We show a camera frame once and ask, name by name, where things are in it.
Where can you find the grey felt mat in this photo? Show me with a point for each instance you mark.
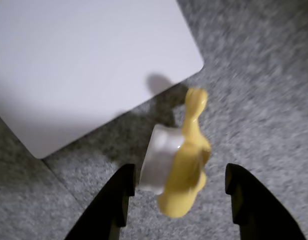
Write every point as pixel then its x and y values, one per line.
pixel 19 200
pixel 256 100

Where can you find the white rectangular card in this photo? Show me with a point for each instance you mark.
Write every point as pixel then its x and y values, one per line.
pixel 81 75

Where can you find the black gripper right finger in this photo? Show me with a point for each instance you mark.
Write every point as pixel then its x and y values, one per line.
pixel 258 215

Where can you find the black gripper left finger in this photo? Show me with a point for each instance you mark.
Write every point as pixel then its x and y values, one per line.
pixel 103 215

